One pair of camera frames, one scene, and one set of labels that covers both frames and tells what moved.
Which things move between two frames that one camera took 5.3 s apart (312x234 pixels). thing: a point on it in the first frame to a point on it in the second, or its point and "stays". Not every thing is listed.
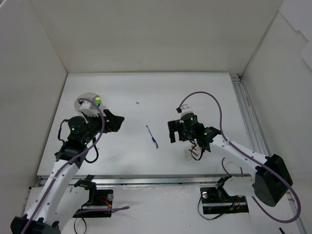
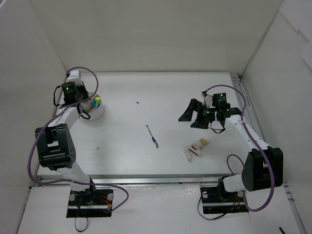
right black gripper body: [177, 130] to [200, 116]
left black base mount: [98, 197] stays
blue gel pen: [152, 138] stays
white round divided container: [90, 104] stays
